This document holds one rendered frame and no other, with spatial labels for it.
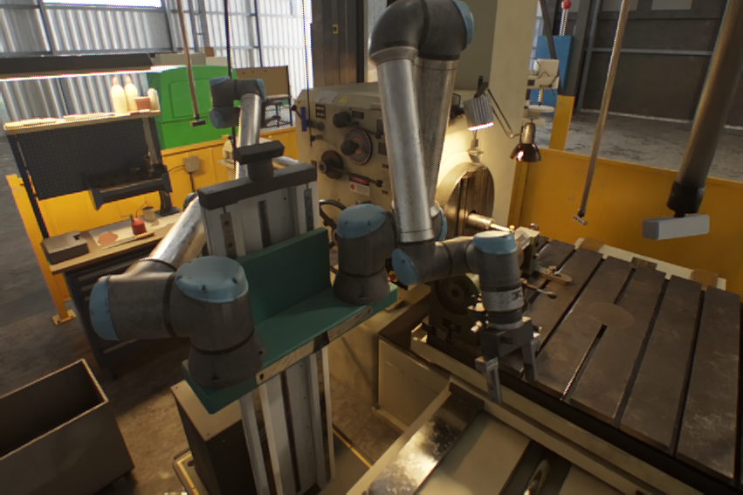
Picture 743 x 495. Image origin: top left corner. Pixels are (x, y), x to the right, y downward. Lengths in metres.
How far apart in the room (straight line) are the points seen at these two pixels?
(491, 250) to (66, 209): 3.54
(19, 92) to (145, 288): 13.51
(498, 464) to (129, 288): 1.38
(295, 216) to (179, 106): 4.32
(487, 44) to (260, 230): 1.50
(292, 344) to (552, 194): 3.31
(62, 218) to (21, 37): 10.70
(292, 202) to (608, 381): 1.30
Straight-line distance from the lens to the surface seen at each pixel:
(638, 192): 3.90
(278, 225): 1.23
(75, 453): 2.53
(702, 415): 1.81
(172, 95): 5.42
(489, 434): 1.83
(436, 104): 1.06
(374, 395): 2.71
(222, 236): 1.10
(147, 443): 2.92
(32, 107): 14.46
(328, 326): 1.18
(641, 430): 1.64
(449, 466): 1.72
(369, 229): 1.14
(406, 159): 0.90
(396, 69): 0.94
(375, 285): 1.24
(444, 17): 1.02
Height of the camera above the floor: 2.12
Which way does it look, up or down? 24 degrees down
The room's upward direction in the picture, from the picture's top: straight up
